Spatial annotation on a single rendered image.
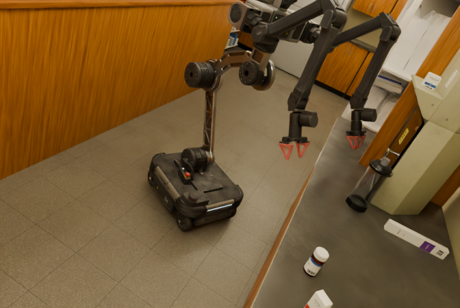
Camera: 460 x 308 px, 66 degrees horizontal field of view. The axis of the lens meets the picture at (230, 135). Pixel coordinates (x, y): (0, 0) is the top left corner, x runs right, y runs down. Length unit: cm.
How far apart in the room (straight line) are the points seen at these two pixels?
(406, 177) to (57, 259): 183
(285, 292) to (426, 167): 90
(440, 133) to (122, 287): 174
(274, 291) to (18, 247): 154
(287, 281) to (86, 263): 133
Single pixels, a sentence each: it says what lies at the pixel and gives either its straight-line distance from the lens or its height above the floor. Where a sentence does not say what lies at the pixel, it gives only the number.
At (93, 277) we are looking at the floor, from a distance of 219.
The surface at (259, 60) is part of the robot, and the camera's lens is 211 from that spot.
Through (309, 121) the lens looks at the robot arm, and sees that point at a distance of 153.
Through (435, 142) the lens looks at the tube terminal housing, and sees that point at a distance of 173.
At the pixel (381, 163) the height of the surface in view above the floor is 118.
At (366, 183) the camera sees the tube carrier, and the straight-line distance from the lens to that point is 166.
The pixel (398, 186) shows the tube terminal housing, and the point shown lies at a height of 108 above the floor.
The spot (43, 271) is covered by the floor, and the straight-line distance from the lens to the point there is 220.
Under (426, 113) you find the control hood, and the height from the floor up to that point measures 143.
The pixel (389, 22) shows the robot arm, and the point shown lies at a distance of 194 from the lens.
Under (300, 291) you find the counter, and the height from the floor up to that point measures 94.
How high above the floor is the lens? 177
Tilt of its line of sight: 28 degrees down
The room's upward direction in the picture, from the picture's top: 22 degrees clockwise
